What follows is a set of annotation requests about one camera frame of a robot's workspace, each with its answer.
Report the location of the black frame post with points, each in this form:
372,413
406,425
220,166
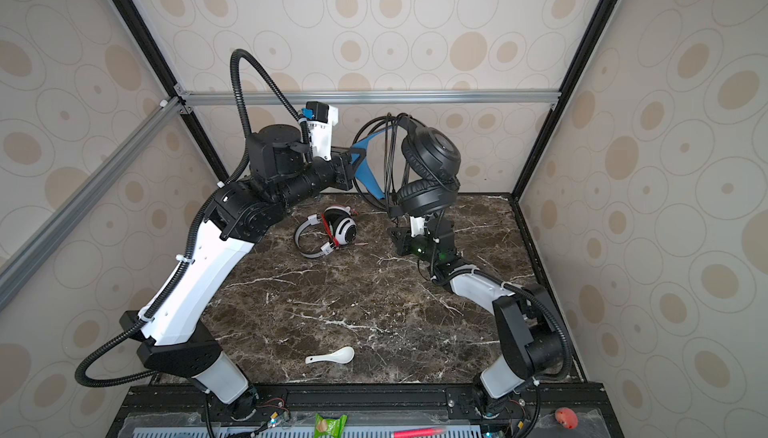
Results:
584,51
137,27

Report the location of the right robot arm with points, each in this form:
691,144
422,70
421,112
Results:
533,339

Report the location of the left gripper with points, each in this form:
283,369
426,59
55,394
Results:
343,168

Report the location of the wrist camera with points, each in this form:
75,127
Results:
321,126
417,226

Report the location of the left black frame post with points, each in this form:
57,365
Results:
137,27

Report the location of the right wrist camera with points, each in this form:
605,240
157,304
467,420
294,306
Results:
417,226

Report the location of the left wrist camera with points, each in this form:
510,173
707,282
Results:
321,126

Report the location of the horizontal aluminium rail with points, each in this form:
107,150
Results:
375,97

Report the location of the right black frame post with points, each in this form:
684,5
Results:
584,51

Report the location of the left slanted aluminium rail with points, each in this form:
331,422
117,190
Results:
21,267

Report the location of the white headphones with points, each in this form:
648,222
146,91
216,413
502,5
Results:
339,226

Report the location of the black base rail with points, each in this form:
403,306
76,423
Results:
456,401

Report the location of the black headphones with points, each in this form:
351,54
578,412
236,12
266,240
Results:
421,166

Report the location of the green snack packet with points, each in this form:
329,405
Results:
329,427

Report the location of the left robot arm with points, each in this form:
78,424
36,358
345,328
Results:
229,224

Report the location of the red round button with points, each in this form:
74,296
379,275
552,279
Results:
566,417

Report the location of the pink pen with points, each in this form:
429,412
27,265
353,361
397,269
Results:
419,433

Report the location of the white ceramic spoon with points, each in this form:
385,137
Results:
343,355

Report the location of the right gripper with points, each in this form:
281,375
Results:
403,246

